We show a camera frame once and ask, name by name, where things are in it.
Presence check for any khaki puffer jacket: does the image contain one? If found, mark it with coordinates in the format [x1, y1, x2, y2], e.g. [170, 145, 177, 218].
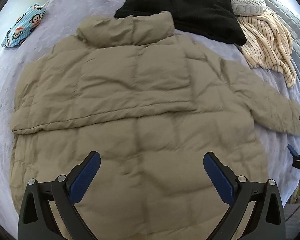
[9, 11, 300, 240]

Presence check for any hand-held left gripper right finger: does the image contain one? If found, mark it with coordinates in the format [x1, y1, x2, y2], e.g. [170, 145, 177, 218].
[203, 151, 286, 240]

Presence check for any lavender plush blanket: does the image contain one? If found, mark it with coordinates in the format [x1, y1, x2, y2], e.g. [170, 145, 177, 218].
[0, 0, 300, 230]

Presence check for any cream striped garment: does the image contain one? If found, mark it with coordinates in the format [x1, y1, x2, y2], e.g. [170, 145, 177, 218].
[236, 12, 298, 88]

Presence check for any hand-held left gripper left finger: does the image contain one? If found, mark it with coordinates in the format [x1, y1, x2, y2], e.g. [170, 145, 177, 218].
[17, 151, 102, 240]

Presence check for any black fleece garment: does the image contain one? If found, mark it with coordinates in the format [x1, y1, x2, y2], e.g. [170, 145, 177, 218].
[114, 0, 248, 46]

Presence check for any blue cartoon print cloth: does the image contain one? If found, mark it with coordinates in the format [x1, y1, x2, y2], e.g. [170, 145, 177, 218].
[0, 3, 46, 48]

